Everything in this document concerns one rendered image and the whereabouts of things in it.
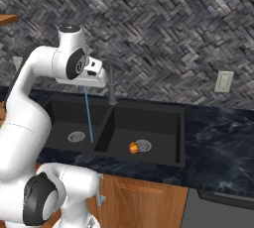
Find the silver sink drain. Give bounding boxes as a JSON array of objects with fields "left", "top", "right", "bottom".
[
  {"left": 66, "top": 130, "right": 86, "bottom": 144},
  {"left": 136, "top": 139, "right": 153, "bottom": 154}
]

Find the black double sink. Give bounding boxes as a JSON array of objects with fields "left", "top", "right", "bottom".
[{"left": 39, "top": 92, "right": 188, "bottom": 170}]

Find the orange peach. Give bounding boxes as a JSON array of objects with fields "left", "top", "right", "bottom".
[{"left": 128, "top": 142, "right": 140, "bottom": 155}]

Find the dark dishwasher handle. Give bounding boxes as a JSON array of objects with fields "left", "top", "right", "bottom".
[{"left": 197, "top": 189, "right": 254, "bottom": 211}]

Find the silver cabinet door handle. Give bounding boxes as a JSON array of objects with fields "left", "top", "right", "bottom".
[{"left": 96, "top": 172, "right": 107, "bottom": 207}]

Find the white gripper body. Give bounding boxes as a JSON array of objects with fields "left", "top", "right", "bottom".
[{"left": 55, "top": 67, "right": 110, "bottom": 89}]

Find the grey dishwasher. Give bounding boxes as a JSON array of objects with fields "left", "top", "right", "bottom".
[{"left": 180, "top": 187, "right": 254, "bottom": 228}]

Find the dark grey sink faucet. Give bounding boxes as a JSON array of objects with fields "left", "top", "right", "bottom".
[{"left": 101, "top": 57, "right": 119, "bottom": 106}]

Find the blue water stream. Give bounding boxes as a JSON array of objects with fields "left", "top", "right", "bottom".
[{"left": 83, "top": 85, "right": 94, "bottom": 146}]

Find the white wall outlet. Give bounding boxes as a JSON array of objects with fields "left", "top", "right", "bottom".
[
  {"left": 12, "top": 56, "right": 24, "bottom": 72},
  {"left": 213, "top": 69, "right": 235, "bottom": 94}
]

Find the wooden shelf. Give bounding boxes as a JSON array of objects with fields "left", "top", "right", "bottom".
[{"left": 0, "top": 14, "right": 20, "bottom": 28}]

